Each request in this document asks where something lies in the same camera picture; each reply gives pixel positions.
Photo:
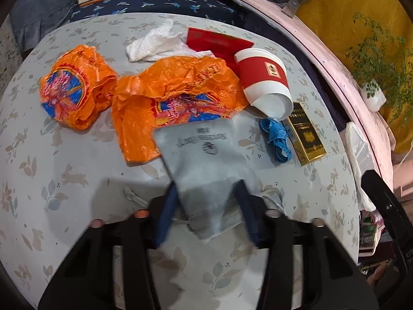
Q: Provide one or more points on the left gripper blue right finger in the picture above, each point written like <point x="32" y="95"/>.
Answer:
<point x="251" y="207"/>

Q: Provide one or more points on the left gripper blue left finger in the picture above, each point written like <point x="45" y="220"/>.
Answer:
<point x="170" y="204"/>

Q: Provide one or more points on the white grey plastic bag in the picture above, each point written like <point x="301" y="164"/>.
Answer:
<point x="204" y="161"/>

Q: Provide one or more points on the blue wrapper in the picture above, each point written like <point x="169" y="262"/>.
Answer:
<point x="277" y="136"/>

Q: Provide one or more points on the black gold cigarette box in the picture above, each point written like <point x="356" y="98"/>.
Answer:
<point x="306" y="142"/>

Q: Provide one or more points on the orange plastic bag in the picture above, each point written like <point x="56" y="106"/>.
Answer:
<point x="172" y="91"/>
<point x="79" y="86"/>

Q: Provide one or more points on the red paper cup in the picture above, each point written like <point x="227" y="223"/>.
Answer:
<point x="264" y="81"/>

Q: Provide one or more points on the red box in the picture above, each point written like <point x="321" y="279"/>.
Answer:
<point x="221" y="45"/>

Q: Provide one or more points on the white tissue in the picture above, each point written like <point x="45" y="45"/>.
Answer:
<point x="162" y="43"/>

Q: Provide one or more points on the white trash bin with liner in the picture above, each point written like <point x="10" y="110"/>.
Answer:
<point x="360" y="158"/>

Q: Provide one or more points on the person's right hand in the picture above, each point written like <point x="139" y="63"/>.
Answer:
<point x="378" y="274"/>

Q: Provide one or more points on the floral grey tablecloth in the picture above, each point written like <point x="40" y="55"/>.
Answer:
<point x="54" y="180"/>

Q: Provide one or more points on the pink cloth cover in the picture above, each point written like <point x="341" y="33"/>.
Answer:
<point x="337" y="76"/>

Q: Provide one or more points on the potted green fern plant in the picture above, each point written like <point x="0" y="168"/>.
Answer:
<point x="382" y="61"/>

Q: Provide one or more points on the navy floral cloth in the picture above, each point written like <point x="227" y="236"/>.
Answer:
<point x="218" y="10"/>

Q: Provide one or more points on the mustard yellow backdrop cloth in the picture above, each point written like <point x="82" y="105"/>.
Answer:
<point x="332" y="22"/>

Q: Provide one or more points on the blue denim backdrop cloth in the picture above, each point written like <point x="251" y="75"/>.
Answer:
<point x="31" y="20"/>

